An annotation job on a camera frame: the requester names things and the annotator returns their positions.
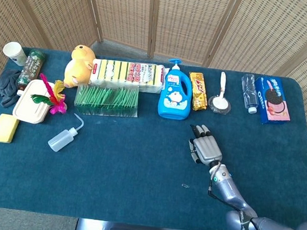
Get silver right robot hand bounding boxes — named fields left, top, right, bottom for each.
left=186, top=123, right=226, bottom=167

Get blue detergent pump bottle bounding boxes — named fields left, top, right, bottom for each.
left=156, top=57, right=197, bottom=122

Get clear round plastic dish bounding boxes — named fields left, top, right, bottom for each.
left=206, top=94, right=233, bottom=116

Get yellow sponge block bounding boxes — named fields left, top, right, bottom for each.
left=0, top=113, right=21, bottom=145

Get gold snack bar package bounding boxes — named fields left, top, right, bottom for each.
left=185, top=71, right=211, bottom=113

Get white plastic spoon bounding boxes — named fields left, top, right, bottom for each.
left=210, top=70, right=232, bottom=111

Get clear plastic water bottle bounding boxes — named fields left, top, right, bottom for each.
left=237, top=72, right=263, bottom=115

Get blue Oreo cookie box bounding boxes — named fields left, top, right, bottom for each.
left=250, top=75, right=296, bottom=128

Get beige lunch box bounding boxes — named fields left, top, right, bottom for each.
left=11, top=76, right=58, bottom=126

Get translucent squeeze wash bottle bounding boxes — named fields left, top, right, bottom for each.
left=46, top=110, right=86, bottom=155

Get dark grey cloth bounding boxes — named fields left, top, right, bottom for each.
left=0, top=67, right=23, bottom=110

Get blue table carpet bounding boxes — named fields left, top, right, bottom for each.
left=0, top=43, right=307, bottom=230

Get colourful feather shuttlecock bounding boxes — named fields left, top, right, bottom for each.
left=28, top=72, right=72, bottom=117

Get yellow sponge multipack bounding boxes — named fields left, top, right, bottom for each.
left=88, top=56, right=169, bottom=96

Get green grass box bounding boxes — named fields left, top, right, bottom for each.
left=73, top=80, right=141, bottom=120

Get dark green drink bottle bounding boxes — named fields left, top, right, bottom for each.
left=15, top=47, right=46, bottom=93

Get white paper cup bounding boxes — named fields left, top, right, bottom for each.
left=1, top=40, right=29, bottom=67

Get wicker folding screen panel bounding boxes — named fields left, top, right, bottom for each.
left=147, top=0, right=242, bottom=69
left=202, top=0, right=307, bottom=80
left=76, top=0, right=158, bottom=58
left=0, top=0, right=58, bottom=97
left=0, top=0, right=107, bottom=56

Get yellow plush toy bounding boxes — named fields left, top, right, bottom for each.
left=62, top=43, right=98, bottom=91

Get thin wrist cable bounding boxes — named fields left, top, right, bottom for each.
left=205, top=161, right=247, bottom=213

